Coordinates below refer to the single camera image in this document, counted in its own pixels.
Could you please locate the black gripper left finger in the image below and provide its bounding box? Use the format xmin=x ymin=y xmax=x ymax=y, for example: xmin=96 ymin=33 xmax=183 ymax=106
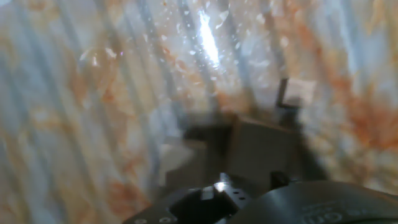
xmin=164 ymin=119 xmax=234 ymax=191

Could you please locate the small wooden cube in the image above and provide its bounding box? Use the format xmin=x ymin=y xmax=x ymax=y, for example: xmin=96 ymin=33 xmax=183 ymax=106
xmin=285 ymin=78 xmax=317 ymax=108

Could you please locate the medium wooden cube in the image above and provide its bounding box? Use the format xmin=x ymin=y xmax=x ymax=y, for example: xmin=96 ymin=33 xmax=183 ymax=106
xmin=225 ymin=117 xmax=301 ymax=191

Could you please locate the orange marble pattern mat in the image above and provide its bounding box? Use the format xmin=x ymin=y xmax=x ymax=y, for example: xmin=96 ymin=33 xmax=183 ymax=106
xmin=0 ymin=0 xmax=398 ymax=224

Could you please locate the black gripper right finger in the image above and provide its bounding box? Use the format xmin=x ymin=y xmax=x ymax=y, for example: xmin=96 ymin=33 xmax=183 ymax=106
xmin=274 ymin=77 xmax=303 ymax=129

